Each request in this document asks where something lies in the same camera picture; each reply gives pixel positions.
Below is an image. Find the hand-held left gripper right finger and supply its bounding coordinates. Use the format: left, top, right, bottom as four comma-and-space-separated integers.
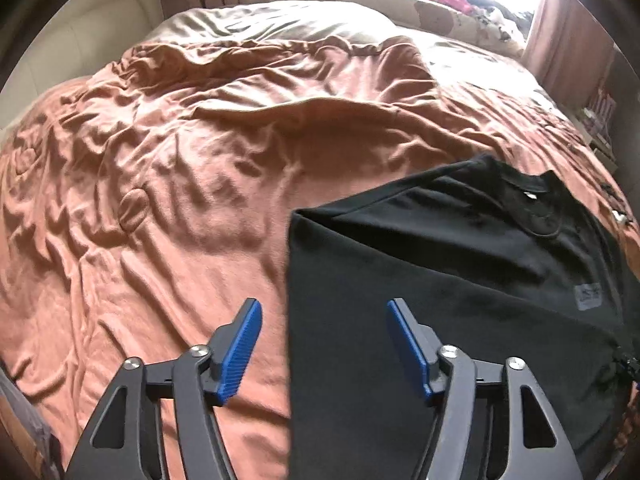
386, 298, 585, 480

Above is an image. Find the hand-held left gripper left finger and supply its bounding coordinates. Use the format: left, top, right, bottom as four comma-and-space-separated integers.
65, 297, 264, 480

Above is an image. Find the black sweatshirt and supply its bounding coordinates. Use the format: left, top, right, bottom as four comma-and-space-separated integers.
285, 154, 640, 480

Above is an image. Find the brown blanket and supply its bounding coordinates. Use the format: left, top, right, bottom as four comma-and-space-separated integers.
0, 35, 640, 480

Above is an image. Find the grey folded garment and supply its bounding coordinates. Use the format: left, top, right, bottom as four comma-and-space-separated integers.
0, 367, 66, 480

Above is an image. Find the mustard folded garment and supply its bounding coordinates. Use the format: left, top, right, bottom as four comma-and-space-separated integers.
0, 405, 51, 466

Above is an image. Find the small black white object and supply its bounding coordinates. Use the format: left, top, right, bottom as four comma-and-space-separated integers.
602, 185, 628, 226

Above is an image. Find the beige duvet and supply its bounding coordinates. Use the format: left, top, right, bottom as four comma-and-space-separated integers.
145, 0, 546, 91

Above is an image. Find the cream padded headboard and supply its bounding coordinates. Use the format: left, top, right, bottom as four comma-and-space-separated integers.
0, 0, 166, 131

